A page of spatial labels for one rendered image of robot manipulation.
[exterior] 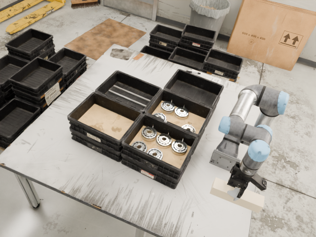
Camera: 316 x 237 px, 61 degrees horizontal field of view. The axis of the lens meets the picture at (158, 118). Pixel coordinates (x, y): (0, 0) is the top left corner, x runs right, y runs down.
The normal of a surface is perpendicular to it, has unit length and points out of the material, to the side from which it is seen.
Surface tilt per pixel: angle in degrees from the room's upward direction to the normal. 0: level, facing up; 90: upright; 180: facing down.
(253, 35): 76
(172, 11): 90
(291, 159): 0
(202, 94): 0
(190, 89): 0
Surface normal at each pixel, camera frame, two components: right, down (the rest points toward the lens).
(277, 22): -0.33, 0.51
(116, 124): 0.11, -0.69
